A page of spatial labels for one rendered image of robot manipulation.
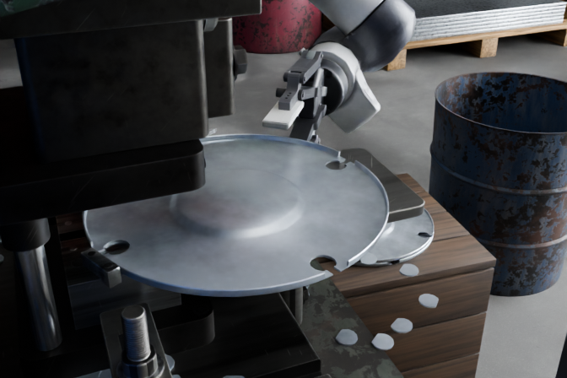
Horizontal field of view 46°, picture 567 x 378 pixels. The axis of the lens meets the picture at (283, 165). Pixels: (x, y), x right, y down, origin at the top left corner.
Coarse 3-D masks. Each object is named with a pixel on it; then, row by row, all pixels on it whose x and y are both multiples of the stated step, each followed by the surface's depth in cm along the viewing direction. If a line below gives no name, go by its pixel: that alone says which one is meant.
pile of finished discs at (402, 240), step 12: (420, 216) 142; (396, 228) 138; (408, 228) 138; (420, 228) 138; (432, 228) 138; (384, 240) 134; (396, 240) 134; (408, 240) 134; (420, 240) 134; (372, 252) 130; (384, 252) 130; (396, 252) 130; (408, 252) 130; (420, 252) 131; (360, 264) 128; (384, 264) 128
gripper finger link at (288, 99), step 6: (288, 78) 78; (294, 78) 78; (288, 84) 78; (294, 84) 78; (300, 84) 79; (288, 90) 78; (294, 90) 78; (282, 96) 77; (288, 96) 77; (294, 96) 77; (282, 102) 76; (288, 102) 76; (294, 102) 78; (282, 108) 76; (288, 108) 76
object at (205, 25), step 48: (48, 48) 45; (96, 48) 46; (144, 48) 47; (192, 48) 49; (240, 48) 55; (48, 96) 46; (96, 96) 48; (144, 96) 49; (192, 96) 50; (48, 144) 48; (96, 144) 49; (144, 144) 51
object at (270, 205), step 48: (240, 144) 76; (288, 144) 76; (192, 192) 65; (240, 192) 65; (288, 192) 65; (336, 192) 66; (384, 192) 65; (96, 240) 59; (144, 240) 59; (192, 240) 59; (240, 240) 59; (288, 240) 59; (336, 240) 59; (192, 288) 52; (240, 288) 53; (288, 288) 53
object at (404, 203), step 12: (348, 156) 74; (360, 156) 74; (372, 156) 74; (336, 168) 71; (372, 168) 71; (384, 168) 71; (384, 180) 69; (396, 180) 69; (396, 192) 67; (408, 192) 67; (396, 204) 65; (408, 204) 65; (420, 204) 65; (396, 216) 64; (408, 216) 65; (300, 288) 66; (288, 300) 66; (300, 300) 67; (300, 312) 68
